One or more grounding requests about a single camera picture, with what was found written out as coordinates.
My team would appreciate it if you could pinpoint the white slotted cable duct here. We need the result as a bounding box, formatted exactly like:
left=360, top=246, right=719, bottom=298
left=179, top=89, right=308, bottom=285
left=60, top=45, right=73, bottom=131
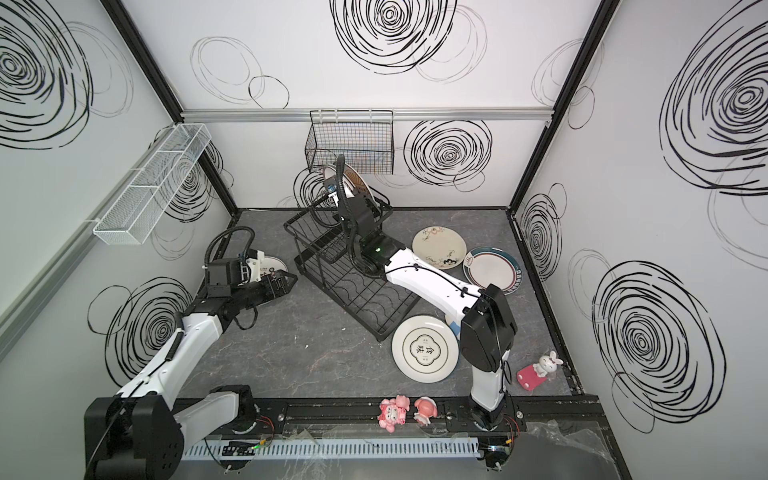
left=182, top=437, right=481, bottom=462

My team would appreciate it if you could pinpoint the black wire wall basket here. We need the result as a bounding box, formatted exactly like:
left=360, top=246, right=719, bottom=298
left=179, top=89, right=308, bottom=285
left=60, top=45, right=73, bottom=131
left=304, top=109, right=395, bottom=175

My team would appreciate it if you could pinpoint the black wire dish rack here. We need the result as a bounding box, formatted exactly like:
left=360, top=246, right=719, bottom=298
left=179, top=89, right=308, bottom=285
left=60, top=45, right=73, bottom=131
left=284, top=194, right=420, bottom=342

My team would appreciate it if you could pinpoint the white rabbit figurine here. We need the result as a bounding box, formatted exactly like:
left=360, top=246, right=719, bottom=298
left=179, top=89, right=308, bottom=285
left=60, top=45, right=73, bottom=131
left=533, top=350, right=564, bottom=378

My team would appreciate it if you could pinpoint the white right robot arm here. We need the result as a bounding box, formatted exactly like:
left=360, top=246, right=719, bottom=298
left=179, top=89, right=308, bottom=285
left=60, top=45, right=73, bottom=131
left=324, top=154, right=517, bottom=430

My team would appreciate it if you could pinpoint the pink round figurine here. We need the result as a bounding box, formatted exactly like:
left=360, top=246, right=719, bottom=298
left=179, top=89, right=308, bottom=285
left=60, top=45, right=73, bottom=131
left=414, top=396, right=438, bottom=427

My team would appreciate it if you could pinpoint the green red rimmed plate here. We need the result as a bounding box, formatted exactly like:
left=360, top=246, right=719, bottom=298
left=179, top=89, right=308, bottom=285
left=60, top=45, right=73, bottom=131
left=462, top=247, right=523, bottom=295

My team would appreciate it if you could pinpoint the pink plush doll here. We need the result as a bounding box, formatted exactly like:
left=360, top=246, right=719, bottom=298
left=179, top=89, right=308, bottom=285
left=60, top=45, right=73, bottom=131
left=378, top=395, right=410, bottom=433

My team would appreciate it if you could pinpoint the cream floral plate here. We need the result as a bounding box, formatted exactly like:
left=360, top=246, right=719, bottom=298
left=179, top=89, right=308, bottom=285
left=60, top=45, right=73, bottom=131
left=411, top=226, right=467, bottom=270

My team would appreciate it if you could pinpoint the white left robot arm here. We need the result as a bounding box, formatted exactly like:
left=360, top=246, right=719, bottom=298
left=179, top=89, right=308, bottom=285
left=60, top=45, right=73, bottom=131
left=84, top=242, right=298, bottom=479

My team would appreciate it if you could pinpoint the white green emblem plate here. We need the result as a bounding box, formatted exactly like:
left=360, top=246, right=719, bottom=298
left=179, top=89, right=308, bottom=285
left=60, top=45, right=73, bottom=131
left=391, top=315, right=459, bottom=384

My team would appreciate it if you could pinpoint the white mesh wall shelf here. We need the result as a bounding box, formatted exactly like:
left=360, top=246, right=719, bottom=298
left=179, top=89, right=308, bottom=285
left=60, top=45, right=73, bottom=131
left=93, top=123, right=211, bottom=246

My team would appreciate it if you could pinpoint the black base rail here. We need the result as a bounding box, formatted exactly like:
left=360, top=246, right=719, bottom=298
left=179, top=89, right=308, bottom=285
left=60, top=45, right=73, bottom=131
left=213, top=395, right=604, bottom=439

